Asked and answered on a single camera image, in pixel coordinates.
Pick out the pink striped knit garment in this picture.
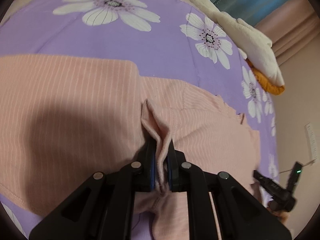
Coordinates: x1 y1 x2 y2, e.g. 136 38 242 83
1 54 260 239

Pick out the right hand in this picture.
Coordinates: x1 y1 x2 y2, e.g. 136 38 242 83
267 201 289 225

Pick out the white goose plush toy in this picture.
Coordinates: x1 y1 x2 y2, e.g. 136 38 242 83
190 0 285 95

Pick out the purple floral quilt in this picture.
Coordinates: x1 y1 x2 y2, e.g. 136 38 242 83
1 0 278 239

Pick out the pink and blue curtain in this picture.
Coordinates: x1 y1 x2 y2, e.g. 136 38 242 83
210 0 319 64

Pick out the white wall power strip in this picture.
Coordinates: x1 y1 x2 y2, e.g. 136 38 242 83
305 123 319 163

